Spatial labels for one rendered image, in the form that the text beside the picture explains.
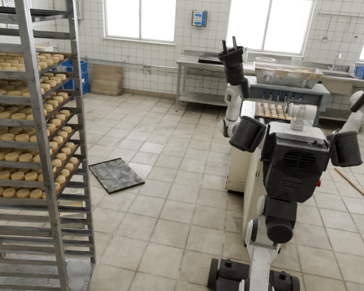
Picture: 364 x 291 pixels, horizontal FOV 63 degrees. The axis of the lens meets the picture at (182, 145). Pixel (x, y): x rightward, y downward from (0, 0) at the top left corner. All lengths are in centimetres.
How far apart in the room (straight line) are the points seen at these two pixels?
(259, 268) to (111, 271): 105
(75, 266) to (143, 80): 449
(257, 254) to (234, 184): 124
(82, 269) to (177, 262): 69
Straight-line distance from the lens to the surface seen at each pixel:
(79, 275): 217
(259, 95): 275
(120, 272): 234
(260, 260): 191
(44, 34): 158
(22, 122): 125
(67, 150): 159
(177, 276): 231
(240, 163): 291
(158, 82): 602
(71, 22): 153
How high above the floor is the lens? 177
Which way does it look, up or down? 26 degrees down
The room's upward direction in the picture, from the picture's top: 4 degrees clockwise
